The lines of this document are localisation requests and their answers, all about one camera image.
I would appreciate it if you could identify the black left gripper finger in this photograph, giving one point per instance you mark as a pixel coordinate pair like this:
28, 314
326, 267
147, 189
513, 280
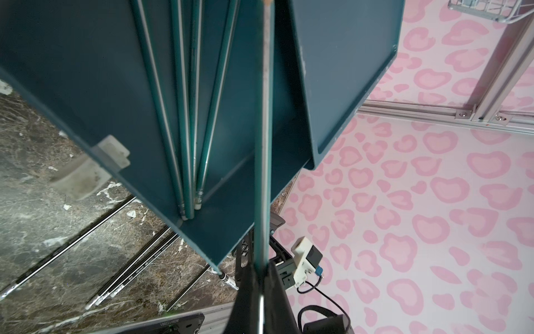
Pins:
261, 305

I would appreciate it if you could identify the teal drawer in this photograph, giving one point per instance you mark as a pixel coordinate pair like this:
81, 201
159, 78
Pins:
111, 75

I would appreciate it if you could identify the teal drawer cabinet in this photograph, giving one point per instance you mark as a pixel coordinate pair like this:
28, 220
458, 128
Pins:
344, 49

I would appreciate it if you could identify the black marker pen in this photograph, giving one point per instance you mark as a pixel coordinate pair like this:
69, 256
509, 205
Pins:
228, 280

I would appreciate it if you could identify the black pencil group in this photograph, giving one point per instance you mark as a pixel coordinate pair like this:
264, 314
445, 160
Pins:
65, 257

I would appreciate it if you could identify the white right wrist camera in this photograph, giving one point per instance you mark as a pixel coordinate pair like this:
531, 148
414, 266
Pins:
306, 258

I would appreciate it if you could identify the white wire wall basket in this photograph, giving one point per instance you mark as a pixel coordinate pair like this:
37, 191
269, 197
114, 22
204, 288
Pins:
501, 11

